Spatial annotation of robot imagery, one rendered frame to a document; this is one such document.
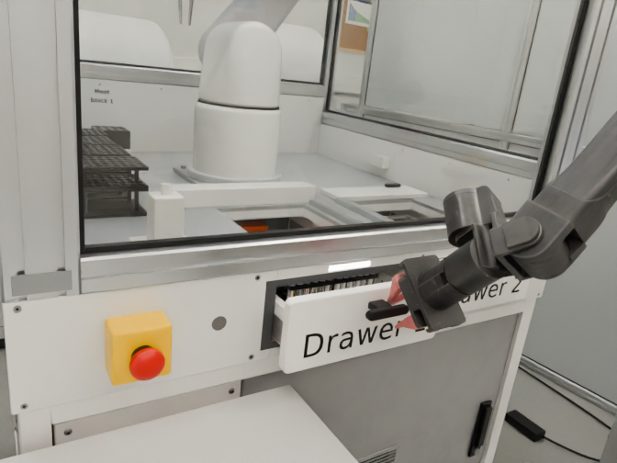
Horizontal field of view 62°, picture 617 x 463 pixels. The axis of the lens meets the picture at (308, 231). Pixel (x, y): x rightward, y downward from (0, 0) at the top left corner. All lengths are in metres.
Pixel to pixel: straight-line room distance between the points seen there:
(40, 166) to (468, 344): 0.87
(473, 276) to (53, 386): 0.52
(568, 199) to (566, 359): 2.01
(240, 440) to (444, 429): 0.63
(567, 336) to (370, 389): 1.67
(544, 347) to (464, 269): 2.02
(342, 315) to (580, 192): 0.34
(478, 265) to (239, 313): 0.33
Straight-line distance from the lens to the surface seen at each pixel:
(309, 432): 0.74
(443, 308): 0.70
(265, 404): 0.78
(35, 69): 0.59
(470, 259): 0.63
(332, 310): 0.73
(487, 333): 1.17
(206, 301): 0.71
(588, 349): 2.54
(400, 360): 1.01
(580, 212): 0.62
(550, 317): 2.58
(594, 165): 0.65
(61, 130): 0.60
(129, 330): 0.64
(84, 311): 0.67
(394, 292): 0.73
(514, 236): 0.60
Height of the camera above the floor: 1.22
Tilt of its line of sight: 18 degrees down
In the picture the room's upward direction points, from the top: 7 degrees clockwise
